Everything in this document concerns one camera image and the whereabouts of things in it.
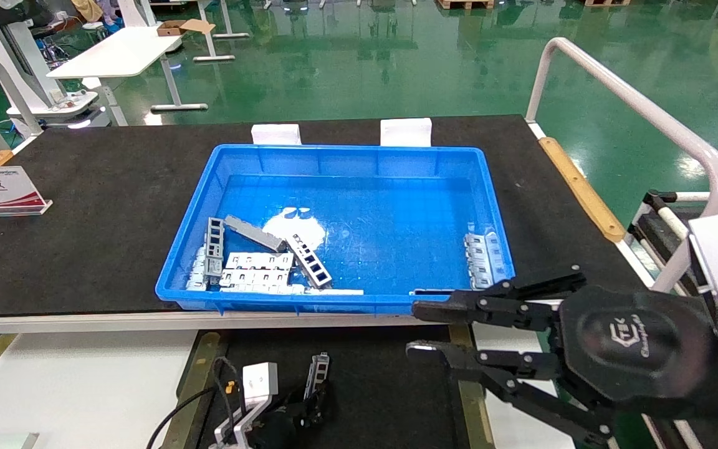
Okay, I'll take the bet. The blue plastic tray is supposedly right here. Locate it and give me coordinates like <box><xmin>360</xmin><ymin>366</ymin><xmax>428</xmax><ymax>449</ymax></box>
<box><xmin>155</xmin><ymin>145</ymin><xmax>515</xmax><ymax>314</ymax></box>

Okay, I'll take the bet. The brass container edge strip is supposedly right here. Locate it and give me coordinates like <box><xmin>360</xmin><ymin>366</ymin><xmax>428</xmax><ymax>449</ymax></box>
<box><xmin>449</xmin><ymin>323</ymin><xmax>497</xmax><ymax>449</ymax></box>
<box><xmin>160</xmin><ymin>332</ymin><xmax>223</xmax><ymax>449</ymax></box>

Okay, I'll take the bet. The plain grey metal bar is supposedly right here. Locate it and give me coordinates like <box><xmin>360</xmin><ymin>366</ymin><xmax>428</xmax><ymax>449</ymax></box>
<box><xmin>225</xmin><ymin>215</ymin><xmax>288</xmax><ymax>252</ymax></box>

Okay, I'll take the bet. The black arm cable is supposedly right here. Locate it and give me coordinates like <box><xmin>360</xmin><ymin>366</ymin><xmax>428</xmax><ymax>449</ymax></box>
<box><xmin>147</xmin><ymin>355</ymin><xmax>241</xmax><ymax>449</ymax></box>

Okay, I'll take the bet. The black container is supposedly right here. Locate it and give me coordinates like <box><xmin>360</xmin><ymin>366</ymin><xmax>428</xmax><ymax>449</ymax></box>
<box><xmin>200</xmin><ymin>324</ymin><xmax>497</xmax><ymax>449</ymax></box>

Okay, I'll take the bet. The short grey slotted bracket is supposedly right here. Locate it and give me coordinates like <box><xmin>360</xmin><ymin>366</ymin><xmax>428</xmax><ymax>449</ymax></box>
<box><xmin>205</xmin><ymin>217</ymin><xmax>226</xmax><ymax>278</ymax></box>

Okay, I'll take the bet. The white foam block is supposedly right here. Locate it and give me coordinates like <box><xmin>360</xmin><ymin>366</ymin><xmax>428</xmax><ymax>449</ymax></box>
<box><xmin>252</xmin><ymin>124</ymin><xmax>302</xmax><ymax>145</ymax></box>
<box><xmin>381</xmin><ymin>118</ymin><xmax>433</xmax><ymax>147</ymax></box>

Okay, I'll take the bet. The silver bracket with rectangular holes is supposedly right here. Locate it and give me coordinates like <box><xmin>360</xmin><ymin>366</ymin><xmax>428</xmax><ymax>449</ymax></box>
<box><xmin>286</xmin><ymin>234</ymin><xmax>333</xmax><ymax>289</ymax></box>

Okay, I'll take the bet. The white tubular railing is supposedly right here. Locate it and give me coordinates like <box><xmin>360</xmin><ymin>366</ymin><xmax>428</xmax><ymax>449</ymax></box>
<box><xmin>526</xmin><ymin>37</ymin><xmax>718</xmax><ymax>294</ymax></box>

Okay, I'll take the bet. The open cardboard box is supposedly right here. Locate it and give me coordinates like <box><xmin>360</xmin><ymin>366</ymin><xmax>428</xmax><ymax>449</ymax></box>
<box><xmin>158</xmin><ymin>19</ymin><xmax>216</xmax><ymax>37</ymax></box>

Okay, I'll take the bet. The black cart frame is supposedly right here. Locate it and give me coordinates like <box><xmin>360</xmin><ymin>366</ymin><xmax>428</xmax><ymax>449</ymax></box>
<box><xmin>630</xmin><ymin>190</ymin><xmax>718</xmax><ymax>275</ymax></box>

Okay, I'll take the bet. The slotted silver metal bracket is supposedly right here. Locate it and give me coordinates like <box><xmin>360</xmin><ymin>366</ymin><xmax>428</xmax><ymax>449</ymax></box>
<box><xmin>304</xmin><ymin>352</ymin><xmax>331</xmax><ymax>403</ymax></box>

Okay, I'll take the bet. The small white metal bracket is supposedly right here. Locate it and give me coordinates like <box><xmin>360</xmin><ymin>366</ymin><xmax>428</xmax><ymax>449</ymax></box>
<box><xmin>187</xmin><ymin>246</ymin><xmax>210</xmax><ymax>292</ymax></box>

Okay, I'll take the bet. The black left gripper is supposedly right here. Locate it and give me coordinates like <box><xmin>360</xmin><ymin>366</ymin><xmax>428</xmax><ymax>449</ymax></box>
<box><xmin>250</xmin><ymin>384</ymin><xmax>330</xmax><ymax>449</ymax></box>

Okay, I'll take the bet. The white curved pipe railing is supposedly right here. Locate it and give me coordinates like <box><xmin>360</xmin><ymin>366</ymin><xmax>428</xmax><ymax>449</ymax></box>
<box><xmin>0</xmin><ymin>51</ymin><xmax>45</xmax><ymax>150</ymax></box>

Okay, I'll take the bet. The thin white metal strip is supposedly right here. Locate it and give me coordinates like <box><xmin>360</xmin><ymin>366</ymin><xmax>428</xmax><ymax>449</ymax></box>
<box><xmin>219</xmin><ymin>284</ymin><xmax>366</xmax><ymax>296</ymax></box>

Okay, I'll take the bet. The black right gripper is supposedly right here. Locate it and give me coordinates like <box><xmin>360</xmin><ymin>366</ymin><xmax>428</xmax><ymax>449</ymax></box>
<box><xmin>406</xmin><ymin>265</ymin><xmax>718</xmax><ymax>447</ymax></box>

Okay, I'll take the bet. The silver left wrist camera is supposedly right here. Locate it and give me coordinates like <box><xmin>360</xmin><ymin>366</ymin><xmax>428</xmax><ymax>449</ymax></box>
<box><xmin>213</xmin><ymin>362</ymin><xmax>279</xmax><ymax>449</ymax></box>

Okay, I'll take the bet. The white background table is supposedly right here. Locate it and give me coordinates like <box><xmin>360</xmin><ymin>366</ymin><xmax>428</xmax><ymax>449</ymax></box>
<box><xmin>47</xmin><ymin>25</ymin><xmax>210</xmax><ymax>113</ymax></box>

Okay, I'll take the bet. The white table leg frame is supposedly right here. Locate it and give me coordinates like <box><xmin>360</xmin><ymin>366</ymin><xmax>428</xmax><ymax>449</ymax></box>
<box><xmin>194</xmin><ymin>0</ymin><xmax>251</xmax><ymax>63</ymax></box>

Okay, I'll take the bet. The yellow wooden edge strip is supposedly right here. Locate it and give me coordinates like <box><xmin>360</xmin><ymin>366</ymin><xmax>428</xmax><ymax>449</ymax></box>
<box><xmin>540</xmin><ymin>137</ymin><xmax>626</xmax><ymax>243</ymax></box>

